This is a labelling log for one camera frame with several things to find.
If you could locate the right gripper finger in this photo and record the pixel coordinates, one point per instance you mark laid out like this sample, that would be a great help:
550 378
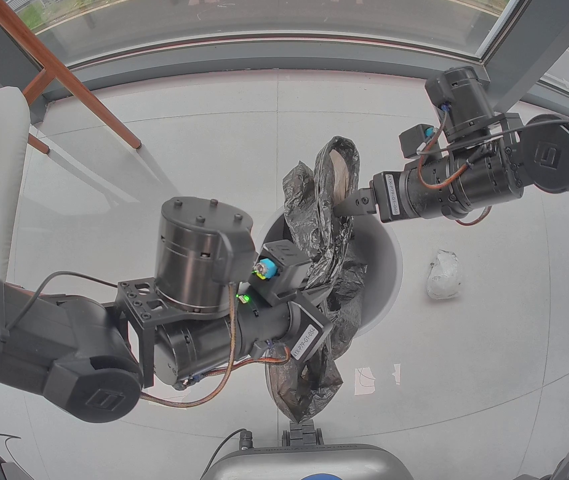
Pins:
362 203

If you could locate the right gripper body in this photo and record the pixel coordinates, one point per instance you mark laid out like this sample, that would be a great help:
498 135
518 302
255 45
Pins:
434 193

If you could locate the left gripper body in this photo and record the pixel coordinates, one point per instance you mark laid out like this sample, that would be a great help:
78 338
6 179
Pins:
269 330

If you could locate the black plastic bag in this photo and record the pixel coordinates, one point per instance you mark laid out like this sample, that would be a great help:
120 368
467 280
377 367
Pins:
314 228

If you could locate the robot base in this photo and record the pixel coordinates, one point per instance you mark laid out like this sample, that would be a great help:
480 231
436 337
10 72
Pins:
309 463

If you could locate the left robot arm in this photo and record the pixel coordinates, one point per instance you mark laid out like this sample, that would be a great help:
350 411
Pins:
79 333

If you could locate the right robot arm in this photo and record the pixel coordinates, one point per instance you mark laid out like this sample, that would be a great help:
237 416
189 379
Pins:
559 155

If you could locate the grey trash bin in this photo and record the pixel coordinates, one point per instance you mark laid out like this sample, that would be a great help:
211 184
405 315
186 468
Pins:
384 278

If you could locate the crumpled white plastic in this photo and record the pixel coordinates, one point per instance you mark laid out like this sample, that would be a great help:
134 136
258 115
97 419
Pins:
445 275

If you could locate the window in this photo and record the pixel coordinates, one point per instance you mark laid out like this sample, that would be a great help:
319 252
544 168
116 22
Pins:
264 18

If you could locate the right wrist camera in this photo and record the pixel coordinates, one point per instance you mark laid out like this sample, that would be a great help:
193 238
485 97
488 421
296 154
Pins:
417 140

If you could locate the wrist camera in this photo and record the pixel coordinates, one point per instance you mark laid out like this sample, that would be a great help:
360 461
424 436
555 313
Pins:
417 140
284 268

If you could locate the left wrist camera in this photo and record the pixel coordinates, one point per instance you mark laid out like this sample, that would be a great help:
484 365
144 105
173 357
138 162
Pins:
284 268

